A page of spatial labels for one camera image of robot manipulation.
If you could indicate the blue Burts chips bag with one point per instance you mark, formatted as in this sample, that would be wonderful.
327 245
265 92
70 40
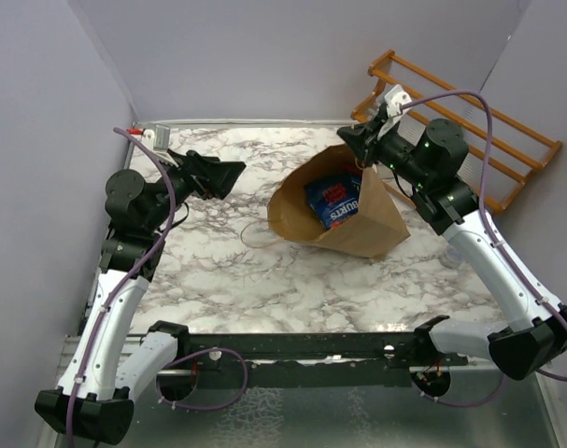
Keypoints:
333 198

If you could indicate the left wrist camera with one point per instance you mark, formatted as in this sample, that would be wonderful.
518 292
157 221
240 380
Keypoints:
156 138

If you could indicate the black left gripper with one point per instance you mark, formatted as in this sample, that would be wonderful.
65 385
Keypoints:
218 179

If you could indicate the wooden two-tier rack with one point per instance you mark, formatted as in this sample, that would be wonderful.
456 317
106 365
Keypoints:
518 151

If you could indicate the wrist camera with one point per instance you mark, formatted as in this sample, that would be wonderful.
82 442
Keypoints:
396 102
156 138

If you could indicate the clear plastic cup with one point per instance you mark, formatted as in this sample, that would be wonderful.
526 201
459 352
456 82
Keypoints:
451 258

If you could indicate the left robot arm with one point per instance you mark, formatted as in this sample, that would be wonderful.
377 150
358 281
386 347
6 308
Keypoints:
95 398

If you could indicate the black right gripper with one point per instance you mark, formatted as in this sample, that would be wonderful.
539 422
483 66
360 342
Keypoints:
363 138

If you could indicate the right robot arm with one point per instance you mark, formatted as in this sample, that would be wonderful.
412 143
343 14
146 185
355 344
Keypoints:
534 331

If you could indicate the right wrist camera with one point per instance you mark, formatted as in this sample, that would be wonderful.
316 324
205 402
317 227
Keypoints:
396 102

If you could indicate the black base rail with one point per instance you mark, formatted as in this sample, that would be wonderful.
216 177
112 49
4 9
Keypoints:
292 360

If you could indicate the brown paper bag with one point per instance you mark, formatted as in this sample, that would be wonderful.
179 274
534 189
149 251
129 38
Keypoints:
372 233

